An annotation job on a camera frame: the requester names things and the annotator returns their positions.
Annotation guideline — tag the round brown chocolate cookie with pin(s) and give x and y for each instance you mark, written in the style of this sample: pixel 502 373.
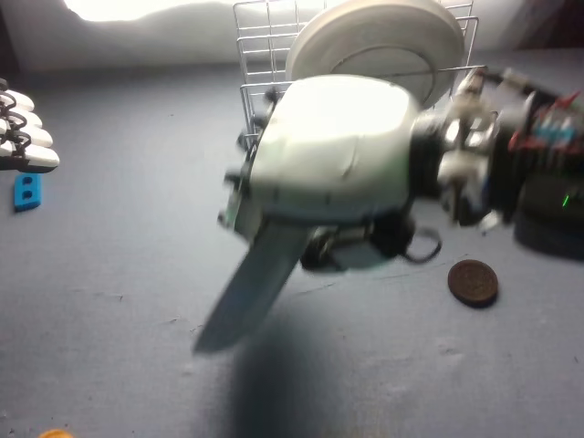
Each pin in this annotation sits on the round brown chocolate cookie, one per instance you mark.
pixel 473 283

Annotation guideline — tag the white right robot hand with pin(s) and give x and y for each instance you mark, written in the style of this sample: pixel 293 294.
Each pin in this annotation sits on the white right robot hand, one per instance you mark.
pixel 333 146

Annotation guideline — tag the orange swirl pastry toy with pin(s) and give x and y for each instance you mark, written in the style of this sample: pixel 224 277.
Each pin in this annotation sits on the orange swirl pastry toy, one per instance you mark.
pixel 55 434

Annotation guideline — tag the white plate with dark rim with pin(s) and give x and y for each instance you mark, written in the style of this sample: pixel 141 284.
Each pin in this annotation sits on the white plate with dark rim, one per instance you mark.
pixel 246 301
pixel 365 32

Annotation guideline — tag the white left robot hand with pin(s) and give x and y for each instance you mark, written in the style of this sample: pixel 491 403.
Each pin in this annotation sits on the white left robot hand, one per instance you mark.
pixel 27 146

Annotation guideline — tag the blue block with two holes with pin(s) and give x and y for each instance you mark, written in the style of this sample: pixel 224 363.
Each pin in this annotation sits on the blue block with two holes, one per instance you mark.
pixel 27 192

